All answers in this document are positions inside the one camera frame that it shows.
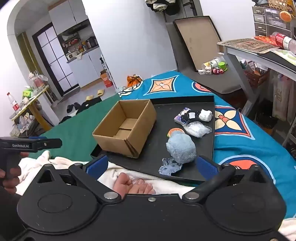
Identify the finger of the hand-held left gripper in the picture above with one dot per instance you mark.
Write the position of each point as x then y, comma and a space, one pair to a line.
54, 143

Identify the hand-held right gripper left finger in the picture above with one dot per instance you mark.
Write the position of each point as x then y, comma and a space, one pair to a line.
97, 164

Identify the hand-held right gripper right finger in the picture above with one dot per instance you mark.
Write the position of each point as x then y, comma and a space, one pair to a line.
207, 167

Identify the brown cardboard box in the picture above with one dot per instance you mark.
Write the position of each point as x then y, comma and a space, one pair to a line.
108, 139

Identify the black cloth with white label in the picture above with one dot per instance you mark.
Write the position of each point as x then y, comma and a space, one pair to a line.
192, 115

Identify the black tray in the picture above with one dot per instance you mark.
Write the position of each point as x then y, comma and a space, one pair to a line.
159, 129

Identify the person's left hand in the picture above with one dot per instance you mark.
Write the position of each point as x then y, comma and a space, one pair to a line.
10, 175

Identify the white fluffy blanket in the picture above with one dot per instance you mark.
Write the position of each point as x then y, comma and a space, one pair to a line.
57, 162

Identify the person's foot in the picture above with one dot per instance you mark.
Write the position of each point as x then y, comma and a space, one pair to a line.
122, 183

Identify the green blanket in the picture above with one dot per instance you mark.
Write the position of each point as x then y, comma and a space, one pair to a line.
81, 125

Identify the blue plush toy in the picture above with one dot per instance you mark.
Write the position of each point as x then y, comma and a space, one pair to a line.
181, 147

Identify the blue printed blanket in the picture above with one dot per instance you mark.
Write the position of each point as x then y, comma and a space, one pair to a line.
231, 143

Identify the blue lace cloth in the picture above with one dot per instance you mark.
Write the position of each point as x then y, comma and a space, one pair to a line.
170, 167

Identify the black slipper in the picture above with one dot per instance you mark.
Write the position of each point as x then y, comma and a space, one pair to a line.
69, 108
76, 106

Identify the yellow table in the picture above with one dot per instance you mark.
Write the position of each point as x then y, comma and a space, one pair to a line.
34, 109

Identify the water bottle with red label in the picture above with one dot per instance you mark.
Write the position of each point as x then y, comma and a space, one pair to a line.
15, 105

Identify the round orange patch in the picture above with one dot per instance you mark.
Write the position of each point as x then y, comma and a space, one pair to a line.
173, 131

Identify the white cloth bundle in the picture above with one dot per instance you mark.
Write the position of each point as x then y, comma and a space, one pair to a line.
205, 115

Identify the small green packet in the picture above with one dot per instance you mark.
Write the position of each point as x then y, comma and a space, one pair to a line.
27, 93

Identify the purple printed packet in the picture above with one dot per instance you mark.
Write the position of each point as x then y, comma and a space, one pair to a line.
178, 119

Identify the yellow slipper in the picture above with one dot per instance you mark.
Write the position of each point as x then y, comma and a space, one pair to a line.
89, 98
100, 92

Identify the glass jars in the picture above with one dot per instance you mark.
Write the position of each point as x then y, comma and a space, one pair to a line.
37, 81

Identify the black bin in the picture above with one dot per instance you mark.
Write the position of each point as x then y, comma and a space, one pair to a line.
266, 122

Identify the orange carton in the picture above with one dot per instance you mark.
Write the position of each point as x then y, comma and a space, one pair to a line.
107, 81

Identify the white kitchen base cabinet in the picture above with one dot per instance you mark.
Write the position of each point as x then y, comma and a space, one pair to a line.
90, 67

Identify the grey mattress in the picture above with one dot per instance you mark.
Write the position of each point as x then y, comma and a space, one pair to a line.
219, 83

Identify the dark framed glass door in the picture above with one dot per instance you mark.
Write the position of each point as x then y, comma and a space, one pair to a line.
53, 58

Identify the orange bag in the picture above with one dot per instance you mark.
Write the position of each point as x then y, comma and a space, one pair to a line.
134, 81

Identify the small white box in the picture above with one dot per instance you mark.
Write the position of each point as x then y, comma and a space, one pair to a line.
204, 70

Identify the red toys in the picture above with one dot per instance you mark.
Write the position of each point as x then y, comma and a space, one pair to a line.
217, 71

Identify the hanging cloth bag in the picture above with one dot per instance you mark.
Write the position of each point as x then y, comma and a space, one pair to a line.
279, 97

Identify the green cup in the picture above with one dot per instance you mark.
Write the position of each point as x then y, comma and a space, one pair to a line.
221, 66

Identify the red basket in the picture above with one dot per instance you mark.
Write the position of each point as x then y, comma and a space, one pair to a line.
256, 77

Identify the white can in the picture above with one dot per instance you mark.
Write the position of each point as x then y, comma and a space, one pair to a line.
212, 62

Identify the grey metal table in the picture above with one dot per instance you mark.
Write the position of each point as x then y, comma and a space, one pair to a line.
240, 55

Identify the patterned brown mat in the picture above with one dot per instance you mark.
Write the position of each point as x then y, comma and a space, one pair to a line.
247, 44

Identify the green and white packet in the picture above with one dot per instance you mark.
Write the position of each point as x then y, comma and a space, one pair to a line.
286, 55

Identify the red snack packet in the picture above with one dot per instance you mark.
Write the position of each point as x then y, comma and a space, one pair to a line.
266, 39

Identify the plastic bottle with red label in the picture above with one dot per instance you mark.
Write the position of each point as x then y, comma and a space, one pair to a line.
284, 40

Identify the grey drawer organizer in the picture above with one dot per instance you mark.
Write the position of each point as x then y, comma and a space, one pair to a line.
261, 22

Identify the hanging clothes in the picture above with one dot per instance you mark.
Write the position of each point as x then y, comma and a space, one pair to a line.
161, 5

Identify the orange round toy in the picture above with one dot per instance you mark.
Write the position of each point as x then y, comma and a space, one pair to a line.
285, 16

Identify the woven basket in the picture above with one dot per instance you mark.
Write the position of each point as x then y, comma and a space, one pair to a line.
277, 4

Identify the brown board with black frame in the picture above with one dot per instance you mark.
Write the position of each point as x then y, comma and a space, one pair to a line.
196, 41

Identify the white kitchen wall cabinet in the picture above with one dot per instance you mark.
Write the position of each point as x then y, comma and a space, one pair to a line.
67, 16

